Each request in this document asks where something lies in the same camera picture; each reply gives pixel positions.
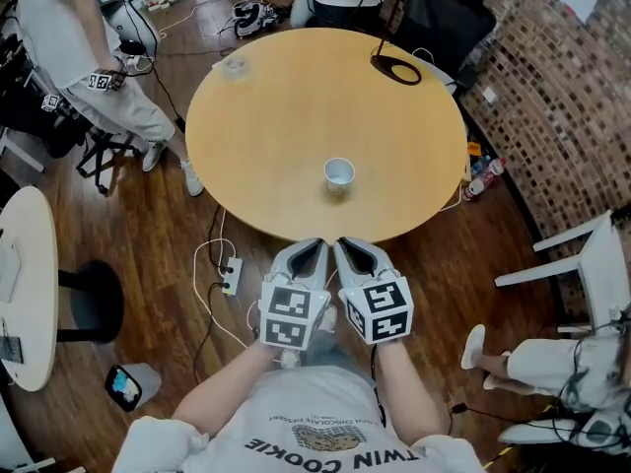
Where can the white power strip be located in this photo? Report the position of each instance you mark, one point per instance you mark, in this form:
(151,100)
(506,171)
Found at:
(232,276)

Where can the white paper cup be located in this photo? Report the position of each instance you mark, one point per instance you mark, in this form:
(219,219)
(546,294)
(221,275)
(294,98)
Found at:
(339,175)

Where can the black office chair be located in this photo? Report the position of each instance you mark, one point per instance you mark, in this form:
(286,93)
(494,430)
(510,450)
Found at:
(44,131)
(443,18)

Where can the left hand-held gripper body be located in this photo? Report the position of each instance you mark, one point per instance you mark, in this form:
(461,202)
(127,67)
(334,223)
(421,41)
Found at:
(288,318)

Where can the clear bottle red label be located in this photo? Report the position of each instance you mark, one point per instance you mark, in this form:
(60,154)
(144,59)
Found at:
(485,181)

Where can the person's right forearm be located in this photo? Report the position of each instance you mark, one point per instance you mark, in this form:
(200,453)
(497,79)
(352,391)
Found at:
(404,392)

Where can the person's grey trousers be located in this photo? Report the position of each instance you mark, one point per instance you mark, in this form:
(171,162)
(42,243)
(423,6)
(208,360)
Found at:
(320,350)

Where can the white wooden stool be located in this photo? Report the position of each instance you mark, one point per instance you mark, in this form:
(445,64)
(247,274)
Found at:
(599,274)

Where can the white round table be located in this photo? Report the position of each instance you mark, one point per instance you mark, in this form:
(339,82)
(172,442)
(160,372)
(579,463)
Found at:
(29,264)

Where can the grey trash bin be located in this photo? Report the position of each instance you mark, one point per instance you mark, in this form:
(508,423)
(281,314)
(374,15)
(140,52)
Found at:
(148,380)

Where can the white keyboard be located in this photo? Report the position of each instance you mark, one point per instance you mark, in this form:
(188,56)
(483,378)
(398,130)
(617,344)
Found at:
(7,274)

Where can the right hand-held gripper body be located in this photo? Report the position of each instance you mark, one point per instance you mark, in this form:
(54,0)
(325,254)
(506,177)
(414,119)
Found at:
(382,313)

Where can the black keyboard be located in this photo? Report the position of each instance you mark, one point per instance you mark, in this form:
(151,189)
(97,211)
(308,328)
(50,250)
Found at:
(11,349)

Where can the black and white headset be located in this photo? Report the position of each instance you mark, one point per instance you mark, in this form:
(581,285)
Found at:
(249,18)

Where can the white wall socket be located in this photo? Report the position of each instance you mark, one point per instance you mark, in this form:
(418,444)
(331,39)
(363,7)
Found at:
(489,95)

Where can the person's white shoe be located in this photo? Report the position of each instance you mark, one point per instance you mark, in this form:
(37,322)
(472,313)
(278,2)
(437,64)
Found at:
(290,359)
(329,319)

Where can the white rounded appliance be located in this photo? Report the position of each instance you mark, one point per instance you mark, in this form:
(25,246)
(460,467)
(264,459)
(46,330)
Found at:
(298,10)
(140,22)

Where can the person's left forearm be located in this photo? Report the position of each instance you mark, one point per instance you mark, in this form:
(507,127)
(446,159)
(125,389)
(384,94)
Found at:
(222,392)

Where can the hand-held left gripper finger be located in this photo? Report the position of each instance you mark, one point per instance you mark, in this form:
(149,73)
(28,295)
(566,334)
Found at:
(278,269)
(320,274)

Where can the round wooden table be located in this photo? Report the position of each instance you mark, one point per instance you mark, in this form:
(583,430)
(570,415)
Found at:
(296,131)

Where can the person's white printed shirt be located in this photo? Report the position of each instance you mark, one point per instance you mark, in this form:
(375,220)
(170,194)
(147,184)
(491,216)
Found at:
(305,397)

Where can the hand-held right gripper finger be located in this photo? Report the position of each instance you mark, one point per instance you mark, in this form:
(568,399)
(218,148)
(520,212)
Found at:
(377,263)
(345,271)

